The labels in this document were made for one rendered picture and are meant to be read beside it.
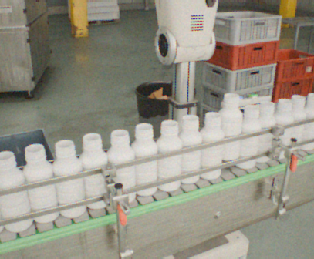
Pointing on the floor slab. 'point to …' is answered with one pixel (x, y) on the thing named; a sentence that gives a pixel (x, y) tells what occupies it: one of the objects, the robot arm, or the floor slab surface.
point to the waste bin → (146, 105)
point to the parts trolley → (310, 31)
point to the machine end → (15, 45)
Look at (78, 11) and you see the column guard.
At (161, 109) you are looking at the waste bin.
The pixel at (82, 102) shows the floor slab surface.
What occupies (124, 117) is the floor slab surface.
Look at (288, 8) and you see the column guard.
